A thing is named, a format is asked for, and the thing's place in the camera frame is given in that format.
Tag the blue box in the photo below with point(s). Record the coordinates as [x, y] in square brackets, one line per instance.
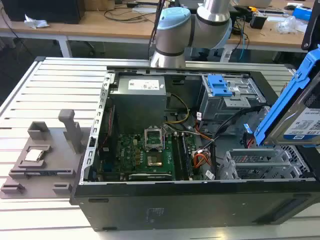
[301, 12]

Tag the black PC case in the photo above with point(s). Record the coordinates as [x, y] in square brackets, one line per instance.
[175, 207]

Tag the silver CPU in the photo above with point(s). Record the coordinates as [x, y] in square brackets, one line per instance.
[35, 155]

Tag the green motherboard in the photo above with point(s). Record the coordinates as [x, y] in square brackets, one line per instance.
[130, 152]

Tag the clear plastic bag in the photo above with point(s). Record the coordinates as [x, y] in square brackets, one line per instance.
[290, 25]

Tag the wooden desk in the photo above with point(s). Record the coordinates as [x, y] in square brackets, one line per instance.
[100, 27]

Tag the CPU socket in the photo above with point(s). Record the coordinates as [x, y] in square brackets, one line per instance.
[154, 160]

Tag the grey metal drive cage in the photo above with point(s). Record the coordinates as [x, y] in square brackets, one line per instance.
[225, 107]

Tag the blue cage latch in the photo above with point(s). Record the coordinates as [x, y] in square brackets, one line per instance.
[220, 86]

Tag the white crumpled paper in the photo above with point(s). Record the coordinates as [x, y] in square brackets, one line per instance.
[36, 22]

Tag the grey metal disk bay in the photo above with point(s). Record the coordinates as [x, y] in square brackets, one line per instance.
[257, 166]

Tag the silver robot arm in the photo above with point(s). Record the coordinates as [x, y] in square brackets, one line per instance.
[172, 32]

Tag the small black box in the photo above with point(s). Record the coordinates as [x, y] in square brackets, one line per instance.
[257, 22]

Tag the grey power supply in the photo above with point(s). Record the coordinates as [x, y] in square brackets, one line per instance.
[137, 105]

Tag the grey parts rack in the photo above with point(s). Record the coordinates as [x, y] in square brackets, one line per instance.
[57, 150]

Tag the black expansion slot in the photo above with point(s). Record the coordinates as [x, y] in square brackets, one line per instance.
[150, 177]

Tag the black RAM slot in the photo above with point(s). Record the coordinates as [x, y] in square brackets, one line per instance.
[185, 160]
[180, 160]
[177, 160]

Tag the hard disk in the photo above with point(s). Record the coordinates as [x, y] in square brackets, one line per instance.
[297, 117]

